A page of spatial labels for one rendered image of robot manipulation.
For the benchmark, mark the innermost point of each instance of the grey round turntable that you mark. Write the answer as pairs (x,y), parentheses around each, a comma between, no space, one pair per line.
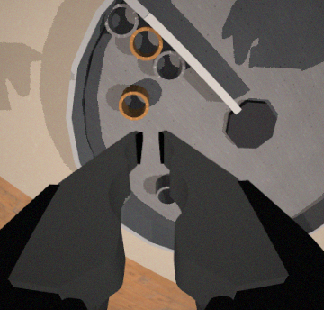
(267,54)

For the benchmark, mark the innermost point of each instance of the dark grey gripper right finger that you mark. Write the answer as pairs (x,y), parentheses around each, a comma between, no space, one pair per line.
(232,240)

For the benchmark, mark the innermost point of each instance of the bronze bushing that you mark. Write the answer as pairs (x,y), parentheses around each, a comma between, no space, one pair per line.
(141,55)
(134,114)

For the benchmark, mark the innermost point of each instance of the grey metal bushing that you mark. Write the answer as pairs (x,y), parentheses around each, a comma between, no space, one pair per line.
(109,23)
(169,78)
(163,197)

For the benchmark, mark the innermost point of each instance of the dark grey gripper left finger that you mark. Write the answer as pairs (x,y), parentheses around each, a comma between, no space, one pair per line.
(67,242)

